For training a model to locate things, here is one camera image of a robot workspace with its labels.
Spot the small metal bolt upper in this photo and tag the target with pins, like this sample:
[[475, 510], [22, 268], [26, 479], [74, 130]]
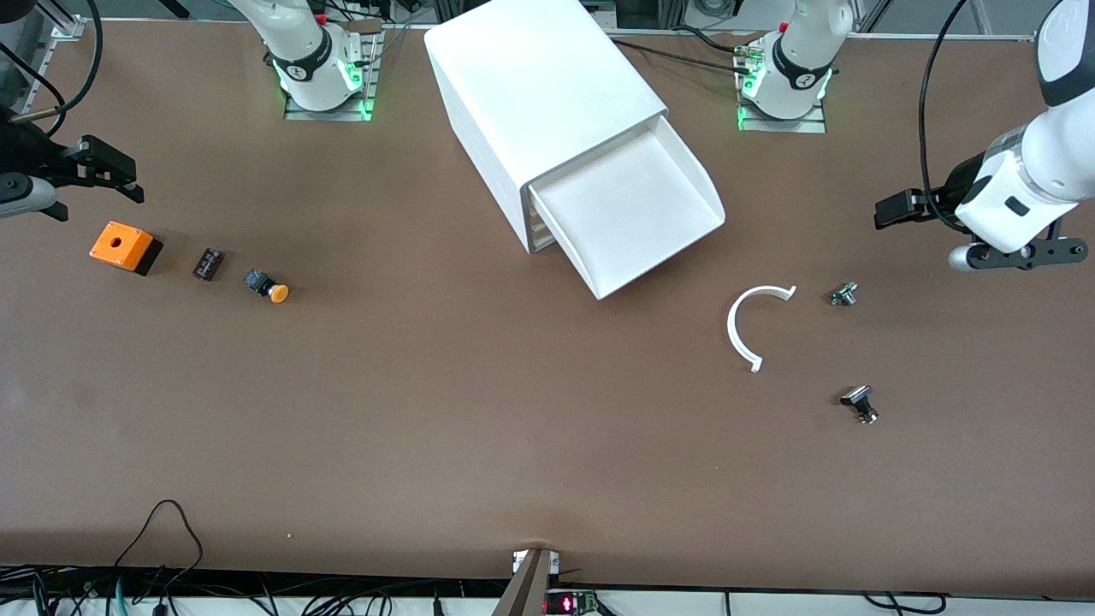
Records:
[[843, 295]]

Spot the red LED display module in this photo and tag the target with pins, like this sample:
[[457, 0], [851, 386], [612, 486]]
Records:
[[565, 604]]

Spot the orange push button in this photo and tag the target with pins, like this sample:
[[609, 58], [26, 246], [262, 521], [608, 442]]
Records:
[[278, 293]]

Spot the white curved plastic arc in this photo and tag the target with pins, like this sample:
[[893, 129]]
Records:
[[732, 329]]

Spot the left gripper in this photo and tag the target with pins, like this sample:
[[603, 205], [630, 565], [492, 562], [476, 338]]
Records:
[[964, 180]]

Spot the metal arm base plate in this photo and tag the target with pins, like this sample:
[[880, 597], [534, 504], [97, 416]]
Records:
[[329, 114], [783, 126]]

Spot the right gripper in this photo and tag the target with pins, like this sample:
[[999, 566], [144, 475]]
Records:
[[27, 151]]

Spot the aluminium frame profile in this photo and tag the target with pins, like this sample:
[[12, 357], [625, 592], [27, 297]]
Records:
[[68, 27]]

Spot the grey metal bar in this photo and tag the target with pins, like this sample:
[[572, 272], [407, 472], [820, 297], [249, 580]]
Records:
[[523, 590]]

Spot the dark cylindrical capacitor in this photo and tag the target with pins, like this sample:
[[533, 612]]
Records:
[[208, 264]]

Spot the black capped metal switch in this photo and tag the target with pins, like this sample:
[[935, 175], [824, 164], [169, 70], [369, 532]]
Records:
[[858, 399]]

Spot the orange black switch box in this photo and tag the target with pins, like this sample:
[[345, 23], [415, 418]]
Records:
[[120, 243]]

